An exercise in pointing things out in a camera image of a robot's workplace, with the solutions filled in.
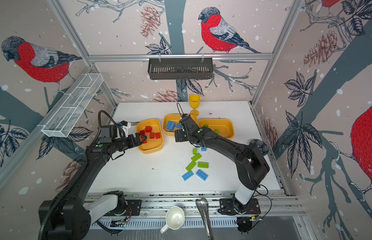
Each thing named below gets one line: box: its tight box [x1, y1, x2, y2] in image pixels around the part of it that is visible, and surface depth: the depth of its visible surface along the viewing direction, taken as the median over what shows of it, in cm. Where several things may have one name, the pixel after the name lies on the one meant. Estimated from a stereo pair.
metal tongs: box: [195, 197, 214, 240], surface depth 70 cm
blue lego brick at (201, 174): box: [195, 169, 209, 182], surface depth 85 cm
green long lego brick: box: [185, 161, 197, 172], surface depth 89 cm
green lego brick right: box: [197, 161, 209, 169], surface depth 90 cm
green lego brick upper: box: [190, 153, 202, 162], surface depth 92 cm
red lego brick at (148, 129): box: [145, 126, 153, 133], surface depth 106 cm
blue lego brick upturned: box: [166, 120, 176, 132], surface depth 106 cm
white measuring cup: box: [160, 206, 186, 234], surface depth 71 cm
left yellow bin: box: [136, 118, 164, 154], surface depth 104 cm
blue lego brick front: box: [181, 170, 194, 182], surface depth 85 cm
